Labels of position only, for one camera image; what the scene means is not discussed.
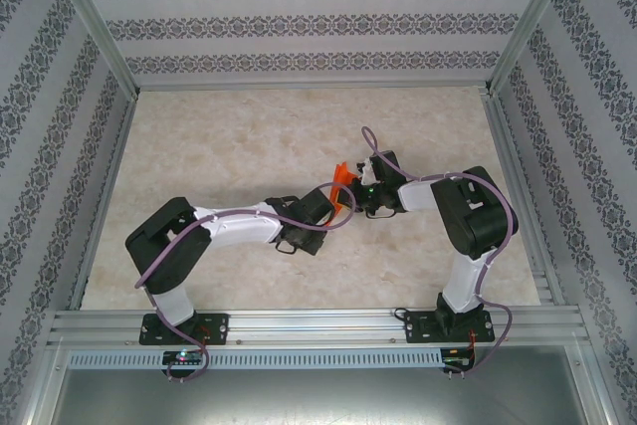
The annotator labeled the circuit board with green light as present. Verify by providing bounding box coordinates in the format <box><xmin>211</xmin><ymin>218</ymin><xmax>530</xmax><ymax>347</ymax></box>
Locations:
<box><xmin>162</xmin><ymin>350</ymin><xmax>205</xmax><ymax>366</ymax></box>

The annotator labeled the grey metal sheet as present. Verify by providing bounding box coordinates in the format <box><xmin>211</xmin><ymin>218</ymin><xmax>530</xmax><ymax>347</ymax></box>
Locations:
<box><xmin>49</xmin><ymin>367</ymin><xmax>611</xmax><ymax>425</ymax></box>

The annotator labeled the orange cloth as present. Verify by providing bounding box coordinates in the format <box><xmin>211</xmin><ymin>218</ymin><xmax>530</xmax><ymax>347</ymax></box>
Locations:
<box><xmin>329</xmin><ymin>160</ymin><xmax>364</xmax><ymax>213</ymax></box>

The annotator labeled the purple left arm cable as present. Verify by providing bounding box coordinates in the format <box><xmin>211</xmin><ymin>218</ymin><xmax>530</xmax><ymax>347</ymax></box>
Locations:
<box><xmin>134</xmin><ymin>184</ymin><xmax>358</xmax><ymax>384</ymax></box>

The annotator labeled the aluminium side rail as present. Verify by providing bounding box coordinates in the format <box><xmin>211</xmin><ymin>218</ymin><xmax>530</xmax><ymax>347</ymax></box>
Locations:
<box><xmin>480</xmin><ymin>91</ymin><xmax>583</xmax><ymax>308</ymax></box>
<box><xmin>68</xmin><ymin>94</ymin><xmax>139</xmax><ymax>312</ymax></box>

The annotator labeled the aluminium back rail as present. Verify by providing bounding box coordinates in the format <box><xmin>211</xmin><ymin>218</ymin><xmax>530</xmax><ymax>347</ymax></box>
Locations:
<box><xmin>134</xmin><ymin>79</ymin><xmax>494</xmax><ymax>94</ymax></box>

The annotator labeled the aluminium frame post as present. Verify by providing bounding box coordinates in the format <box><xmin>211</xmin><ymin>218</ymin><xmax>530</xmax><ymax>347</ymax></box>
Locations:
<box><xmin>39</xmin><ymin>0</ymin><xmax>139</xmax><ymax>98</ymax></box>
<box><xmin>485</xmin><ymin>0</ymin><xmax>583</xmax><ymax>94</ymax></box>

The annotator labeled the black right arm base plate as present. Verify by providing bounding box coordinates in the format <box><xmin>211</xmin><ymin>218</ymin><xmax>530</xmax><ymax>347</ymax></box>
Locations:
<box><xmin>402</xmin><ymin>309</ymin><xmax>498</xmax><ymax>345</ymax></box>

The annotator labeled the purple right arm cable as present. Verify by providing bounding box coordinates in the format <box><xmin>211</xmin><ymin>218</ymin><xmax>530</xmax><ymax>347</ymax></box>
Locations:
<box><xmin>360</xmin><ymin>125</ymin><xmax>517</xmax><ymax>379</ymax></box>

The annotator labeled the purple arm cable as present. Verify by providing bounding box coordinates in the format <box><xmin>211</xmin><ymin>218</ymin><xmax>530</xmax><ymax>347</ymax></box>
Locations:
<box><xmin>134</xmin><ymin>184</ymin><xmax>358</xmax><ymax>384</ymax></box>
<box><xmin>360</xmin><ymin>125</ymin><xmax>517</xmax><ymax>379</ymax></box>

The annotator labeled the aluminium mounting rail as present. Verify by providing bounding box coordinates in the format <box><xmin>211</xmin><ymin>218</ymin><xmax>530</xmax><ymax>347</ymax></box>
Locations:
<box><xmin>47</xmin><ymin>308</ymin><xmax>584</xmax><ymax>346</ymax></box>

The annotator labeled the slotted grey cable duct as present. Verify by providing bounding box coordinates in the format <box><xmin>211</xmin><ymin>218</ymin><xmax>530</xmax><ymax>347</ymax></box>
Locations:
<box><xmin>66</xmin><ymin>347</ymin><xmax>445</xmax><ymax>371</ymax></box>

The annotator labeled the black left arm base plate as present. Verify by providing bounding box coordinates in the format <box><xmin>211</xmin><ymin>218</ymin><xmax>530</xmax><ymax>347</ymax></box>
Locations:
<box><xmin>138</xmin><ymin>312</ymin><xmax>231</xmax><ymax>347</ymax></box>

